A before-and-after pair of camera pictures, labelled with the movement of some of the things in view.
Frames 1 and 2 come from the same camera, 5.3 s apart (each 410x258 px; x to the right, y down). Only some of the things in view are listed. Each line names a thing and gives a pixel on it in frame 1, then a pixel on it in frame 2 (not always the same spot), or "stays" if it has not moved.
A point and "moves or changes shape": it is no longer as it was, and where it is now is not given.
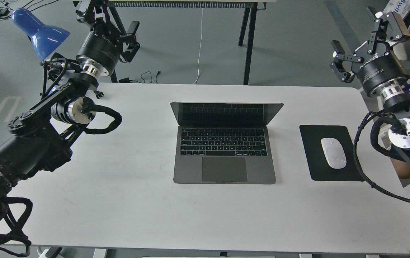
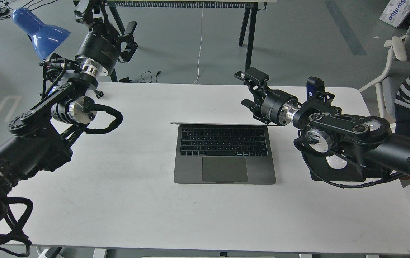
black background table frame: [250, 8] stays
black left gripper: [100, 48] stays
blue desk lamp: [45, 38] stays
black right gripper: [379, 70] → [276, 107]
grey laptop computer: [224, 143] moves or changes shape
